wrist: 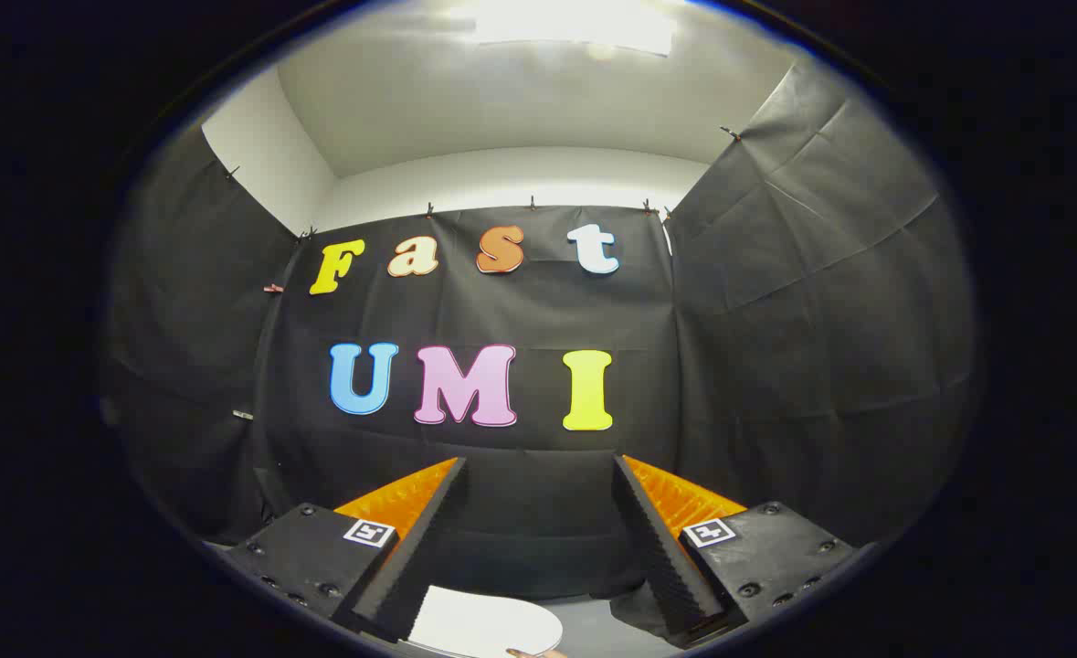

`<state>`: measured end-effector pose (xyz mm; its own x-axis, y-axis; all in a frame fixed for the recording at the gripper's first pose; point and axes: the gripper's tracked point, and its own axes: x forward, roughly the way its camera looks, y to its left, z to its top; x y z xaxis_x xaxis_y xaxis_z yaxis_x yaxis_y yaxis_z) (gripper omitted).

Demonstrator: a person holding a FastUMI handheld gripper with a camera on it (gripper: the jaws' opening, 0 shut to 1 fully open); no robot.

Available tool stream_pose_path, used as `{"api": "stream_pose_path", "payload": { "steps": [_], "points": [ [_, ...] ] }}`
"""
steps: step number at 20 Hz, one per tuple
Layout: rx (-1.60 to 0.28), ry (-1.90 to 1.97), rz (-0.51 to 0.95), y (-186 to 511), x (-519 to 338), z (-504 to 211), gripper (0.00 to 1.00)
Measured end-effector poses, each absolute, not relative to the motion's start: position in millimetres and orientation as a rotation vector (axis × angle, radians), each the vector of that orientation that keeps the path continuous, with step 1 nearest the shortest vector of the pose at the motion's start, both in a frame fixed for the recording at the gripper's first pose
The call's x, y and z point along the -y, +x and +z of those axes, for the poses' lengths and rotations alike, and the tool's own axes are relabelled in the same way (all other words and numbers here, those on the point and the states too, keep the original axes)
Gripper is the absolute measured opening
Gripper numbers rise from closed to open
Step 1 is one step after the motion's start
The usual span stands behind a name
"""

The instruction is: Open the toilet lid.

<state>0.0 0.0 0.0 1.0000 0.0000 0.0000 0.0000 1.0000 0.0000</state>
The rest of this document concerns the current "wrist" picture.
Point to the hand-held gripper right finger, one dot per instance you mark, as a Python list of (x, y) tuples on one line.
[(661, 557)]

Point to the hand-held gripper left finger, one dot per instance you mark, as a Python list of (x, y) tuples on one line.
[(424, 548)]

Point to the white toilet lid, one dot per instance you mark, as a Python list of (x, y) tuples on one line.
[(488, 626)]

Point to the black backdrop cloth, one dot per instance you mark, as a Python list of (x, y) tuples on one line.
[(501, 311)]

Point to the ceiling light panel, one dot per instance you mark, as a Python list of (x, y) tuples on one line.
[(575, 27)]

